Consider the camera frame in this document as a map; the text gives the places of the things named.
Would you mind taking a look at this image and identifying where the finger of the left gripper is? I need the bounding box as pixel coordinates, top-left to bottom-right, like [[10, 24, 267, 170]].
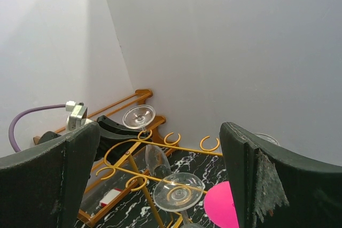
[[96, 115, 139, 143], [95, 129, 126, 163]]

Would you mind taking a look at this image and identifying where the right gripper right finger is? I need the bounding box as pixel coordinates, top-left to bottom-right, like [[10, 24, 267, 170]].
[[219, 122, 341, 227]]

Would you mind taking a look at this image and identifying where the pink plastic wine glass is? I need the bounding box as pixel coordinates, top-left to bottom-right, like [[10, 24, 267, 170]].
[[204, 181, 239, 228]]

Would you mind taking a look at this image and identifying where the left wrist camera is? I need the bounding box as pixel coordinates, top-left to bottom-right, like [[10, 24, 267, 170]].
[[65, 101, 88, 132]]

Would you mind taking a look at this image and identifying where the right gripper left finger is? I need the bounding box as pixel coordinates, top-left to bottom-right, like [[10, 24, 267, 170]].
[[1, 122, 100, 227]]

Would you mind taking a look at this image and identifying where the clear large wine glass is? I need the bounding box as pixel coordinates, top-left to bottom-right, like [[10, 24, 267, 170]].
[[255, 133, 279, 146]]

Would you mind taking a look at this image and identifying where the clear champagne flute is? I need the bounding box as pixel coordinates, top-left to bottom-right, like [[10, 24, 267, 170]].
[[122, 105, 172, 179]]

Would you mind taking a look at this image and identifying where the clear short wine glass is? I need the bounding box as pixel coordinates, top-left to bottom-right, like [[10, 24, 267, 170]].
[[153, 172, 205, 227]]

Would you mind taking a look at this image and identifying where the gold metal wine glass rack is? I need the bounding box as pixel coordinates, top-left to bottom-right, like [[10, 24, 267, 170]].
[[96, 128, 220, 227]]

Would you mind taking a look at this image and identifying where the orange wooden stepped shelf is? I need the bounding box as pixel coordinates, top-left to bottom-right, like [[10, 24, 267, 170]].
[[33, 88, 180, 225]]

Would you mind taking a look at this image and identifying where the red white small box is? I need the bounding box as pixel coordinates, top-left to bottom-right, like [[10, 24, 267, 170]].
[[99, 188, 121, 208]]

